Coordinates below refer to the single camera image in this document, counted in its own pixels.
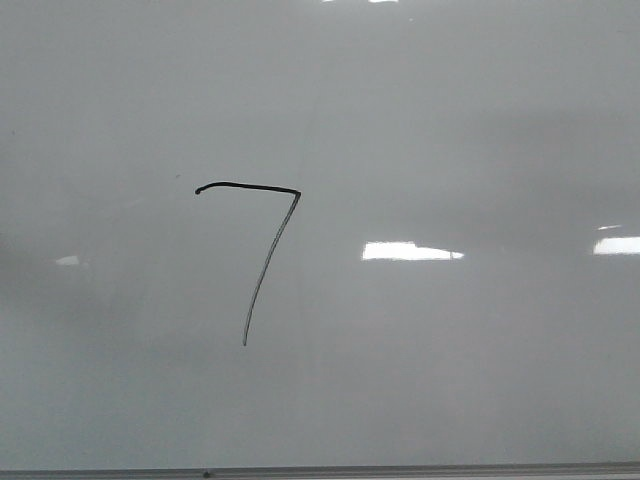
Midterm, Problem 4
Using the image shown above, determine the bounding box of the white whiteboard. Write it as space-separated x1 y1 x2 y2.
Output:
1 1 639 470

